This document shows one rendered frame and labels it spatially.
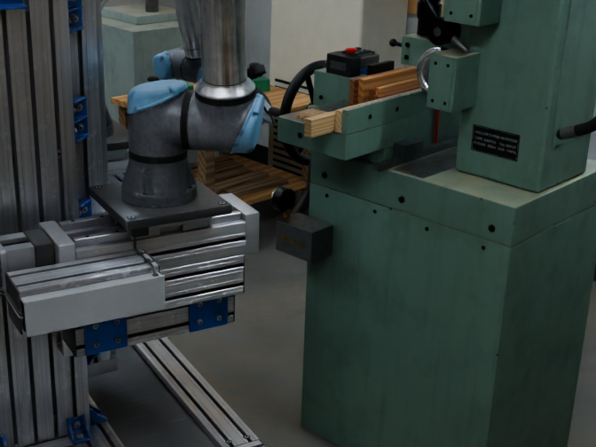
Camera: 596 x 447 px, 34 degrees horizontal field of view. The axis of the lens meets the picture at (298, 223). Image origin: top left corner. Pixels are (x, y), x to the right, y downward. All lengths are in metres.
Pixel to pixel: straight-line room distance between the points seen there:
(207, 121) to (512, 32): 0.69
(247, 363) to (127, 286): 1.25
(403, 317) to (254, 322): 1.02
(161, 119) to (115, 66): 2.65
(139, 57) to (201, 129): 2.56
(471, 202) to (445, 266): 0.17
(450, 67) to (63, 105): 0.81
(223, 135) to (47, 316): 0.47
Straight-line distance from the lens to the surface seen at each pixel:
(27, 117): 2.00
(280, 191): 2.42
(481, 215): 2.13
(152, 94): 1.88
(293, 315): 3.32
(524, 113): 2.15
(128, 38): 4.41
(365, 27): 3.89
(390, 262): 2.31
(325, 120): 2.13
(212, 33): 1.80
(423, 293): 2.28
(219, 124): 1.85
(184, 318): 2.10
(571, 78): 2.17
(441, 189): 2.17
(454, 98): 2.13
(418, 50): 2.37
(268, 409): 2.80
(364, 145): 2.20
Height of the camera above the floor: 1.49
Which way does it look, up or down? 21 degrees down
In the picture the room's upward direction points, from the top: 2 degrees clockwise
